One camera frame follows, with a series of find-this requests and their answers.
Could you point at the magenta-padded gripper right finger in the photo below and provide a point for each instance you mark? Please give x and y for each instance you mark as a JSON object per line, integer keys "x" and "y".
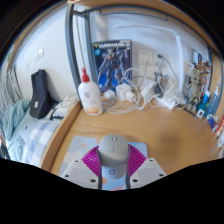
{"x": 146, "y": 173}

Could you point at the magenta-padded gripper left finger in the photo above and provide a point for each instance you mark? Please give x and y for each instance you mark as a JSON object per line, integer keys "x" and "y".
{"x": 80, "y": 173}

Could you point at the grey computer mouse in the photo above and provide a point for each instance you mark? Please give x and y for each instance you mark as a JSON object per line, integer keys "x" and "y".
{"x": 113, "y": 151}

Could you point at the blue plaid bedding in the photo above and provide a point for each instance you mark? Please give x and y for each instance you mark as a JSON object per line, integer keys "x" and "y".
{"x": 40, "y": 136}

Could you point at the white power strip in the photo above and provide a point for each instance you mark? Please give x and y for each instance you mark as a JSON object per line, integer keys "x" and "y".
{"x": 166, "y": 102}

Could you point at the white lotion bottle red cap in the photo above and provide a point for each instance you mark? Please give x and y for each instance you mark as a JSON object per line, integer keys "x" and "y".
{"x": 90, "y": 98}

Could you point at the white charger block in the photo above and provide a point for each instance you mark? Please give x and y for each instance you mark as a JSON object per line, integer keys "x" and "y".
{"x": 123, "y": 91}

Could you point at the white power adapter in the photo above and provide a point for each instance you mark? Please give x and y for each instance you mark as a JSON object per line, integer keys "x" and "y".
{"x": 148, "y": 88}

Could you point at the teal blanket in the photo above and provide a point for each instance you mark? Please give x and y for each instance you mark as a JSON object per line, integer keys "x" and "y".
{"x": 15, "y": 116}

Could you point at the black bag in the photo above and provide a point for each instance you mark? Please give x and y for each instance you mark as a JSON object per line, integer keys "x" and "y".
{"x": 40, "y": 95}

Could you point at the small blue bottle white cap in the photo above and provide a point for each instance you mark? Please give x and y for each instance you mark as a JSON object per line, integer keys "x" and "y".
{"x": 206, "y": 98}

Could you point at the tan robot figure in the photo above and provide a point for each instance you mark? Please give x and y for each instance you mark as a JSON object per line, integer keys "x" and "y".
{"x": 196, "y": 86}

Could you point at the blue robot model kit box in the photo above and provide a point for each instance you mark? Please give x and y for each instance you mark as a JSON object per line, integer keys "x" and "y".
{"x": 111, "y": 65}

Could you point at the colourful picture box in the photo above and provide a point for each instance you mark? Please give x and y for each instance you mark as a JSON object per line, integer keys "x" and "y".
{"x": 200, "y": 56}

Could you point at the white wall socket plate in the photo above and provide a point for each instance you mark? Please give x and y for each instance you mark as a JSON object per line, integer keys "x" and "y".
{"x": 144, "y": 56}

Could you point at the white wall switch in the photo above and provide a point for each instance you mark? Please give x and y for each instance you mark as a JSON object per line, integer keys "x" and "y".
{"x": 39, "y": 55}

